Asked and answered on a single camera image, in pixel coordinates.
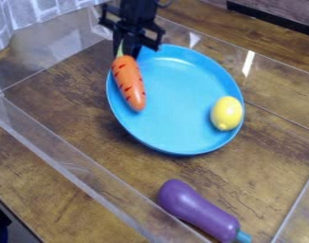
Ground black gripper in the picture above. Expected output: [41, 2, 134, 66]
[113, 0, 166, 58]

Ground orange toy carrot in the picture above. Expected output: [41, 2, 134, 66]
[110, 45, 146, 112]

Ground blue round plate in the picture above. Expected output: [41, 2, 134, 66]
[106, 45, 243, 156]

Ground yellow toy lemon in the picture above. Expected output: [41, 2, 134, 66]
[210, 96, 243, 131]

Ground white patterned curtain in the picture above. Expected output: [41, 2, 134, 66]
[0, 0, 110, 51]

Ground purple toy eggplant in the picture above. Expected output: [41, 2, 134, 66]
[157, 179, 251, 243]

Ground clear acrylic corner bracket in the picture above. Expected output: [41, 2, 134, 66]
[89, 4, 126, 41]

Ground black cable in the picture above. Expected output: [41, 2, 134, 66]
[155, 0, 176, 9]

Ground clear acrylic enclosure wall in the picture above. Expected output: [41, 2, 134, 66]
[0, 0, 309, 243]

